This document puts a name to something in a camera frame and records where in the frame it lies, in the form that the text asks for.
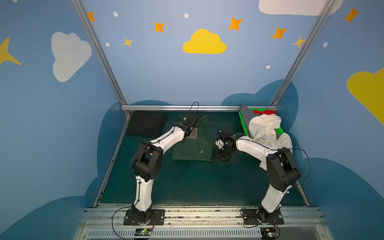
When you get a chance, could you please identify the bright green basket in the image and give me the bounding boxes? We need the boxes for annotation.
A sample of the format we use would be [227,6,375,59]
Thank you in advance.
[239,109,284,138]

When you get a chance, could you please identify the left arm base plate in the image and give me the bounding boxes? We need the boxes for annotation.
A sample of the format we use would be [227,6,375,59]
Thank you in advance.
[123,209,165,226]

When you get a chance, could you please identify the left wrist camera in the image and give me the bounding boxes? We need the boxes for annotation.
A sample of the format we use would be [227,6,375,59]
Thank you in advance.
[183,114,199,128]

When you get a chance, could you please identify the dark green t-shirt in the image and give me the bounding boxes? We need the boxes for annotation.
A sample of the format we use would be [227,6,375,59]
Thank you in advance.
[172,114,213,162]

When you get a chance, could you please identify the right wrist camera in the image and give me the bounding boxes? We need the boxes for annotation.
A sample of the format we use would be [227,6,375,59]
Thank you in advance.
[217,129,245,143]

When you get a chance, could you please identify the aluminium frame right post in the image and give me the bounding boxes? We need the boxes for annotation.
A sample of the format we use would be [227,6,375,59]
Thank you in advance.
[270,0,336,107]

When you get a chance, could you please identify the folded black t-shirt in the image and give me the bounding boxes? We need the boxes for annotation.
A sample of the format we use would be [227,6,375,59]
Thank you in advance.
[126,111,168,139]

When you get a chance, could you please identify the left controller board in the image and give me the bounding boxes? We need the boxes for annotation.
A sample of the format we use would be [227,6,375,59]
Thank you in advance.
[135,229,153,237]

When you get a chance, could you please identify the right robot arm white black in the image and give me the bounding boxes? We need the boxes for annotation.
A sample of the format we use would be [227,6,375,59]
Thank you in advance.
[212,131,301,223]

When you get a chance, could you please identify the aluminium frame post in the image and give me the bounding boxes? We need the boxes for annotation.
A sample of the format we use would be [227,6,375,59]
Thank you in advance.
[270,0,336,107]
[71,0,131,118]

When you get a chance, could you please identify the aluminium frame back rail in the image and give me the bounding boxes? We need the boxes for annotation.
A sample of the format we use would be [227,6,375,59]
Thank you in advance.
[120,104,278,112]

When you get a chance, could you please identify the aluminium frame left post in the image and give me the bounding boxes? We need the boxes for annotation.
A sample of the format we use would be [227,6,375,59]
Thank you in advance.
[71,0,131,118]

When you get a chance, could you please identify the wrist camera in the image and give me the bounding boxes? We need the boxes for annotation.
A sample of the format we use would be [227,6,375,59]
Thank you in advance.
[183,114,199,128]
[217,129,245,143]

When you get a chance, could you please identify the white t-shirt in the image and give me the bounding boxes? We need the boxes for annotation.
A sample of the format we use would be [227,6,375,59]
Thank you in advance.
[248,113,294,172]

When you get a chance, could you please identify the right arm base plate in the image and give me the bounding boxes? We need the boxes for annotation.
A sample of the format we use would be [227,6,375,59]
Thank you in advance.
[241,208,284,226]

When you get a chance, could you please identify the controller board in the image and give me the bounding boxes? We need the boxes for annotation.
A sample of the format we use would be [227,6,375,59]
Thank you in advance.
[135,229,153,237]
[261,228,278,240]

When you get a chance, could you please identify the grey t-shirt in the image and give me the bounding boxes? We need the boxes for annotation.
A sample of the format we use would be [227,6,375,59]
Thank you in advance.
[239,105,257,128]

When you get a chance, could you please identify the right controller board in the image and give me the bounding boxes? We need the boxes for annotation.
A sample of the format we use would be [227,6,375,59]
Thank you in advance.
[261,228,278,240]

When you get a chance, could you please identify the red t-shirt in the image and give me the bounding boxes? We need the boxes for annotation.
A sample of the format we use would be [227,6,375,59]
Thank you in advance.
[253,109,276,115]

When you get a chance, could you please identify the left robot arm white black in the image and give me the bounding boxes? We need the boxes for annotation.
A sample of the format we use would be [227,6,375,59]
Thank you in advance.
[130,124,198,224]

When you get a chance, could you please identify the aluminium front rail base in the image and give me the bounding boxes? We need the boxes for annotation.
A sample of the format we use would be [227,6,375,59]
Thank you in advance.
[74,205,333,240]

